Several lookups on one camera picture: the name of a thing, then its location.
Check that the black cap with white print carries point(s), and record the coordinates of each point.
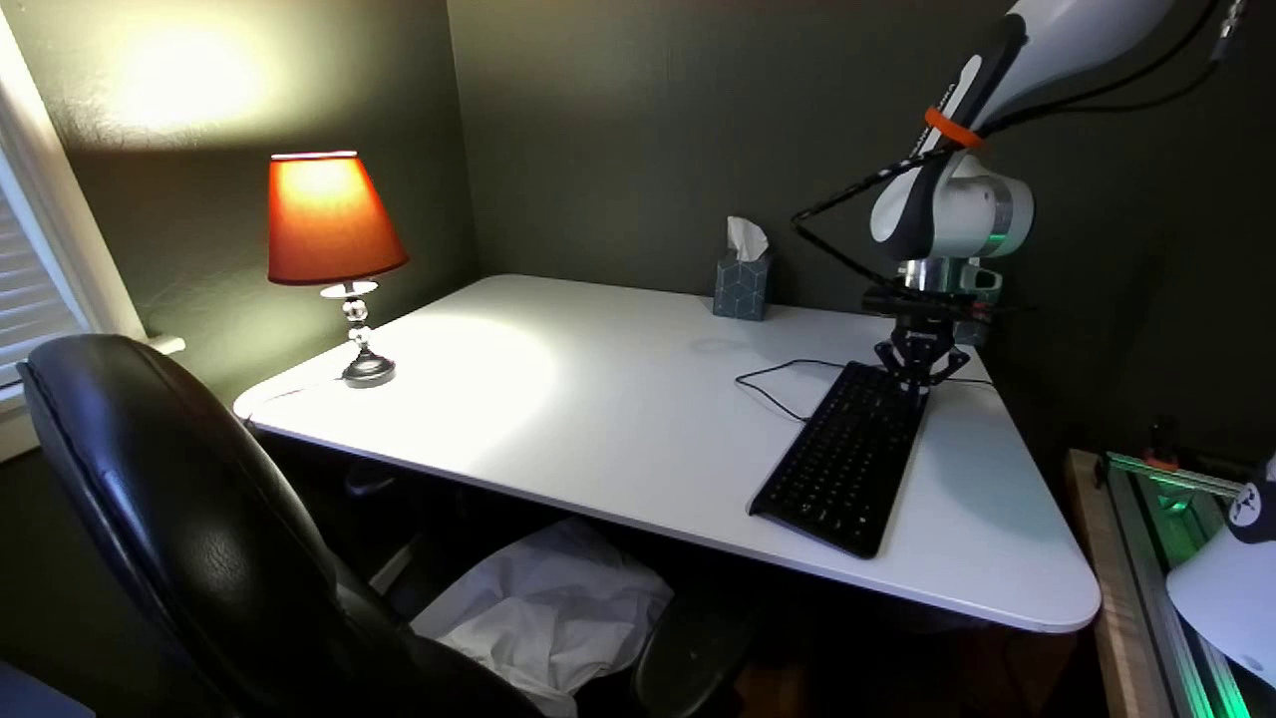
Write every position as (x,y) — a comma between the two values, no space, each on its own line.
(1254,504)

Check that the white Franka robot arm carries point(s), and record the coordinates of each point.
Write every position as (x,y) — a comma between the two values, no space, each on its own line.
(970,213)

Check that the white window blinds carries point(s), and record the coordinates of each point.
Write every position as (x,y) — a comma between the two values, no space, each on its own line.
(22,291)

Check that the orange shade table lamp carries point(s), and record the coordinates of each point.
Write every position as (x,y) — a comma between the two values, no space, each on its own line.
(330,221)

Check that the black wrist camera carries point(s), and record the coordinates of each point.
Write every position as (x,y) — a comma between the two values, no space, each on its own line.
(932,305)

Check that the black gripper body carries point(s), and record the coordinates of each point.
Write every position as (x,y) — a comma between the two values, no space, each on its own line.
(924,334)

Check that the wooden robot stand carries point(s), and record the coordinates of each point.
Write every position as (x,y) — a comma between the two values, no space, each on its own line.
(1093,584)

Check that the dark teal box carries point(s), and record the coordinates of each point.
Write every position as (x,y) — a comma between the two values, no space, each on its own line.
(983,329)

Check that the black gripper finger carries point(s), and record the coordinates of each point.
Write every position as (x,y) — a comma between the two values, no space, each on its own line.
(902,368)
(943,363)

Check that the black computer keyboard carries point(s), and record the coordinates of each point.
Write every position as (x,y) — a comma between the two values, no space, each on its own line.
(845,462)

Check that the teal tissue box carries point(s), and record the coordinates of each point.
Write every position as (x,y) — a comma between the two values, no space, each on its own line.
(744,287)

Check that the white dome object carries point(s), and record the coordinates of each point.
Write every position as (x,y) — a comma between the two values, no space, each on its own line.
(1230,605)

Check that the black leather office chair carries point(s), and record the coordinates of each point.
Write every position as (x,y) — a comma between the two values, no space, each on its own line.
(201,561)

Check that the aluminium frame rail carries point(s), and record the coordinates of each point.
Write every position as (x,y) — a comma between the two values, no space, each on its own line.
(1145,573)

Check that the white tissue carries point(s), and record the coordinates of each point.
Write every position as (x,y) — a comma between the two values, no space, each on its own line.
(746,241)

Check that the dark round bin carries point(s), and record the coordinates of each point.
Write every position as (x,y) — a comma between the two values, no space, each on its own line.
(690,658)

